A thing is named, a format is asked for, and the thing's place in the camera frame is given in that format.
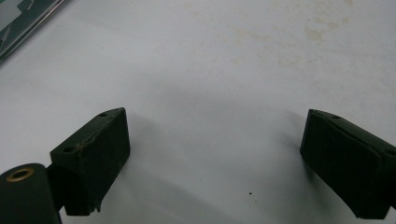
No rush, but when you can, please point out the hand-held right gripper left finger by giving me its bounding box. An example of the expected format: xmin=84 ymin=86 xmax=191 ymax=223
xmin=46 ymin=106 xmax=131 ymax=217

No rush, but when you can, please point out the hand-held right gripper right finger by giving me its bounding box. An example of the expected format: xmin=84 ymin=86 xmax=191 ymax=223
xmin=299 ymin=108 xmax=396 ymax=220

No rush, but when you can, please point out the dark green-edged flat object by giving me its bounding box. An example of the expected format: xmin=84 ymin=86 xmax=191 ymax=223
xmin=0 ymin=0 xmax=70 ymax=62

